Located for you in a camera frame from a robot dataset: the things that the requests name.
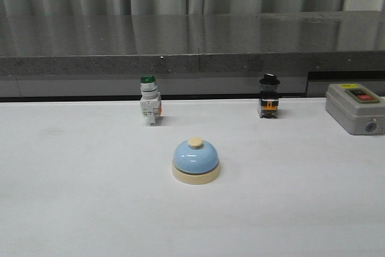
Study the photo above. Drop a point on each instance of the blue and cream call bell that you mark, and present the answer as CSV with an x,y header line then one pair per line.
x,y
195,162

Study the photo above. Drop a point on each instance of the grey stone counter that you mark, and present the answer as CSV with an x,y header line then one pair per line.
x,y
204,56

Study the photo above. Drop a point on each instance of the grey push-button control box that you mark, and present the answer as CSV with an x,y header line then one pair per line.
x,y
357,109

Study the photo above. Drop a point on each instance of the black selector switch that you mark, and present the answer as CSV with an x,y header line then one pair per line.
x,y
269,99

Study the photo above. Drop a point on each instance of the green pushbutton switch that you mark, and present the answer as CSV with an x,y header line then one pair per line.
x,y
150,103

